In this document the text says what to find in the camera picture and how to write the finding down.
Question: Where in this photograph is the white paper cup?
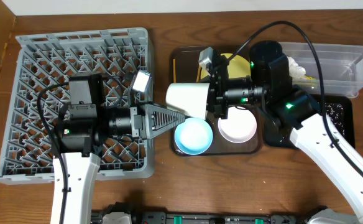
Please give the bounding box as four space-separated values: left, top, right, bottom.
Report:
165 83 209 119

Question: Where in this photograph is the wooden chopstick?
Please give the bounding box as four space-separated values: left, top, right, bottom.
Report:
172 58 177 83

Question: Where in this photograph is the white bowl with food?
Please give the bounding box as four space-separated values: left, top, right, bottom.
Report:
218 107 257 144

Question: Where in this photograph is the white napkin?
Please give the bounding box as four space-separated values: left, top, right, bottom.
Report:
287 57 307 80

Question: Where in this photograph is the green orange snack wrapper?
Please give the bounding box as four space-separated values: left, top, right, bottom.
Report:
293 75 318 86

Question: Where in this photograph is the rice food scraps pile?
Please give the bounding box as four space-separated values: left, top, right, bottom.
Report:
271 102 347 146

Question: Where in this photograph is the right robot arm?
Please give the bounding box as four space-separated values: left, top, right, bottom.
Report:
199 40 363 223

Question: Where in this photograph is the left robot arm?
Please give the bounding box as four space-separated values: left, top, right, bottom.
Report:
49 73 186 223

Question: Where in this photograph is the clear plastic waste bin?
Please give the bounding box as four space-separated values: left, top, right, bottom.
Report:
281 42 363 98

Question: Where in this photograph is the black food waste tray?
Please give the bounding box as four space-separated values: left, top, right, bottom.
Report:
263 93 356 149

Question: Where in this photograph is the yellow round plate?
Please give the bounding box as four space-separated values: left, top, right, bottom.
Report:
196 53 250 82

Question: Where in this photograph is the dark brown serving tray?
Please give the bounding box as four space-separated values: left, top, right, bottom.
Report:
170 46 264 156

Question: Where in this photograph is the light blue bowl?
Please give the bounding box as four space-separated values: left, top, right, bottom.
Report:
174 118 214 156

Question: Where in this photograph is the grey plastic dish rack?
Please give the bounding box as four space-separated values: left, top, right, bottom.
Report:
0 27 155 185

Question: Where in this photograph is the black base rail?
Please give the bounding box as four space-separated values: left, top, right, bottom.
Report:
88 202 356 224

